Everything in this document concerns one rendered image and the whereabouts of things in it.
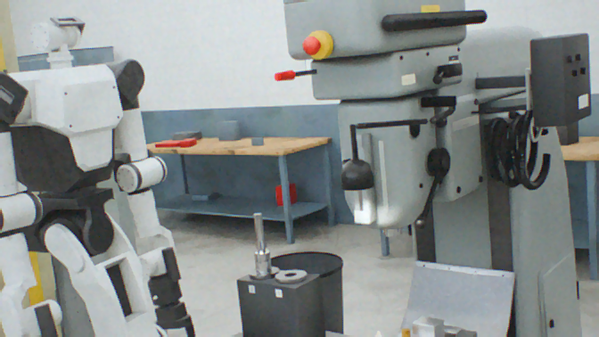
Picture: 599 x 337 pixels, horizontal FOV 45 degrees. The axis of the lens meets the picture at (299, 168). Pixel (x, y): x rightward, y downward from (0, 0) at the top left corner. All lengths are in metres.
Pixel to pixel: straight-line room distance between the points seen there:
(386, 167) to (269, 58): 5.87
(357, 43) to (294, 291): 0.78
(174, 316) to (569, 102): 1.21
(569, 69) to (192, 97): 6.81
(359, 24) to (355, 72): 0.16
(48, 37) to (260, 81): 5.84
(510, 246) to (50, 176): 1.23
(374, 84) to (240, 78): 6.21
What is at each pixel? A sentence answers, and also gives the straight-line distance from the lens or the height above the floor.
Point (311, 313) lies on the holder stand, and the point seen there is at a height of 1.02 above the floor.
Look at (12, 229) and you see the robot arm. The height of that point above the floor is 1.41.
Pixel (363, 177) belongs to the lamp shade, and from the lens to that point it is 1.55.
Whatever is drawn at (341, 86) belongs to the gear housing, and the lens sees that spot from 1.68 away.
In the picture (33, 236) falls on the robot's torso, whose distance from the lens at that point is 2.03.
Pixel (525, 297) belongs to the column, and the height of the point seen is 1.01.
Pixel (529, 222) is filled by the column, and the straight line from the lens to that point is 2.12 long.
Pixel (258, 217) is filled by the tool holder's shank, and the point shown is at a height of 1.29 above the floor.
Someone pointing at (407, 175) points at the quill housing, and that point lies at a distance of 1.69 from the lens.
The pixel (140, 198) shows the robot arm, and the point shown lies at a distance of 2.09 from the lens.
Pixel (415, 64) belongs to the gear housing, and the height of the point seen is 1.70.
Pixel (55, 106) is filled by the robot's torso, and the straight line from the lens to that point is 1.80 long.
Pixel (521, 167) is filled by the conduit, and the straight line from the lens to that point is 1.83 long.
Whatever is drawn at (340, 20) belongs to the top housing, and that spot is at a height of 1.81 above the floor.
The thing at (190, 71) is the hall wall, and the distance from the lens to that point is 8.33.
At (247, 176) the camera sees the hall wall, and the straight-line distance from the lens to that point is 7.93.
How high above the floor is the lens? 1.76
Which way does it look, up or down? 9 degrees down
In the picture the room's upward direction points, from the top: 6 degrees counter-clockwise
